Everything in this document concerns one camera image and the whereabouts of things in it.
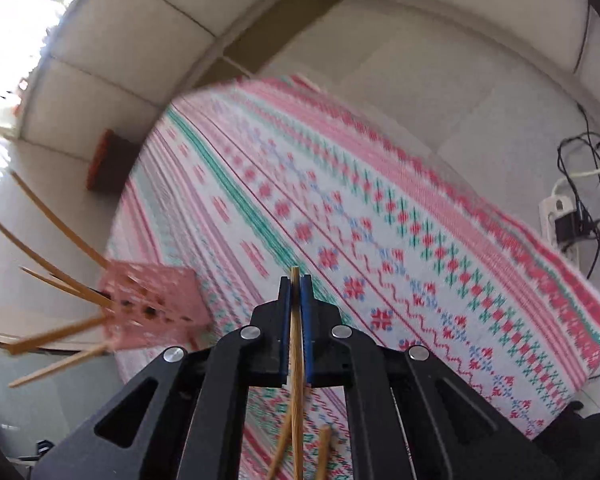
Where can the red trash bin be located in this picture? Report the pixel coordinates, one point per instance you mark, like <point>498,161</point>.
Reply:
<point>117,165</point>

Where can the white cabinet row with doors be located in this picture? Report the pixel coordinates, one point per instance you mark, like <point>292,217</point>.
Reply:
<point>130,35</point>

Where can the dark cloth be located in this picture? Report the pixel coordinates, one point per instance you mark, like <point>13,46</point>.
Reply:
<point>590,430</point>

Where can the bunch of wooden chopsticks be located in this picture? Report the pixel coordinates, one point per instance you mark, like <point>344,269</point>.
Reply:
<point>55,334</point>

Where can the tan bamboo chopstick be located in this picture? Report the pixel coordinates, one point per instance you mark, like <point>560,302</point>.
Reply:
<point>324,452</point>
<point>296,410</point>
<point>280,445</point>

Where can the patterned red green tablecloth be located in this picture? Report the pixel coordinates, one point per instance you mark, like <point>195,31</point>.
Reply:
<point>380,210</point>

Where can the pink perforated chopstick holder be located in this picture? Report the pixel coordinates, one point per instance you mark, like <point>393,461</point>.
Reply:
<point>165,300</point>

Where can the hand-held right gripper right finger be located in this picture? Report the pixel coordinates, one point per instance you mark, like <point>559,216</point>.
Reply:
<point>307,330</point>

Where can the white cabinet row with drawers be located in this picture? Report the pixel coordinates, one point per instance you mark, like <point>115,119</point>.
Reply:
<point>455,5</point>

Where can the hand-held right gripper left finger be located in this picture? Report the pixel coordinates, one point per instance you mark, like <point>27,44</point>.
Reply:
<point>286,325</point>

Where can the black charger plug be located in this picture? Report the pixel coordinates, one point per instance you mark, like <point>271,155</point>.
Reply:
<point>570,227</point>

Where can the brown floor mat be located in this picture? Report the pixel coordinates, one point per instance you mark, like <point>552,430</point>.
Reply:
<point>219,71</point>
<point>290,20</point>

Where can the bright window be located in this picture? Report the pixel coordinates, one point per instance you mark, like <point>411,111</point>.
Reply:
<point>10,35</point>

